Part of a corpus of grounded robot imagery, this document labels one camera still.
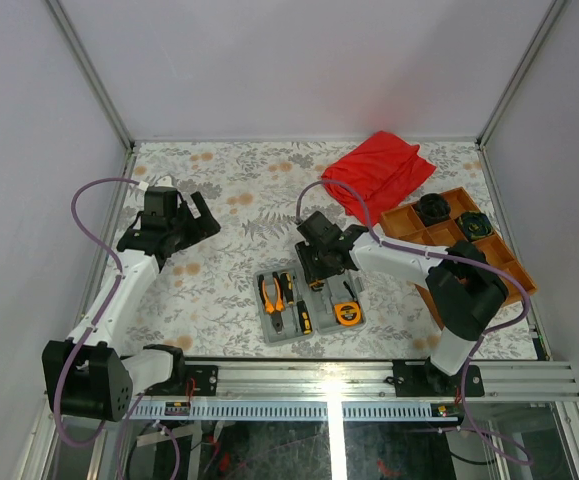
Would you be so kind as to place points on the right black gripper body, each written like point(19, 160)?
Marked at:
point(315, 264)

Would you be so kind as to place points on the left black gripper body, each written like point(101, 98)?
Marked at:
point(183, 227)

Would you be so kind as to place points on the black yellow screwdriver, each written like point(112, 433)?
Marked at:
point(303, 315)
point(286, 283)

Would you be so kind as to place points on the orange tape measure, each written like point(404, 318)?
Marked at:
point(348, 313)

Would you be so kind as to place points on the grey plastic tool case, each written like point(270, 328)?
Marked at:
point(320, 305)

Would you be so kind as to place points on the orange handled pliers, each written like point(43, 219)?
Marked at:
point(272, 298)

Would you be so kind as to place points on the hex key set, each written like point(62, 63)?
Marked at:
point(317, 286)

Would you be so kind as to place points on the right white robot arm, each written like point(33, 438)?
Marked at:
point(466, 292)

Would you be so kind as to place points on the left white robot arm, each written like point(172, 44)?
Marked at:
point(87, 375)

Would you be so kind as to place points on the red folded cloth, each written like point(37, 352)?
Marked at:
point(376, 176)

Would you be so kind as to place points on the wooden compartment tray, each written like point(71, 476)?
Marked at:
point(403, 223)

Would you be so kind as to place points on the black spinning top upper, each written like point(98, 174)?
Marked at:
point(432, 209)

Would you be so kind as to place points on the green black spinning top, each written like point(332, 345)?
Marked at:
point(474, 225)

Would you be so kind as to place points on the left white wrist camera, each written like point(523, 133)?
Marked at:
point(164, 181)

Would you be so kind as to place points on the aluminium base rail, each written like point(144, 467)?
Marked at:
point(384, 390)

